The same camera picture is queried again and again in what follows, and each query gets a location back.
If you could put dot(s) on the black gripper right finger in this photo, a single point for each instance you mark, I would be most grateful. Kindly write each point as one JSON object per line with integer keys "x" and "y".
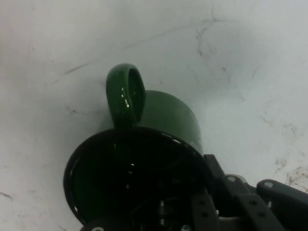
{"x": 255, "y": 207}

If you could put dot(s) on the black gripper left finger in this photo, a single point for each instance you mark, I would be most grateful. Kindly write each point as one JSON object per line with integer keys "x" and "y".
{"x": 204, "y": 211}

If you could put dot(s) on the green enamel mug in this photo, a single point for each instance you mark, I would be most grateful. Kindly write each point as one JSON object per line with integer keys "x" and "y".
{"x": 168, "y": 113}

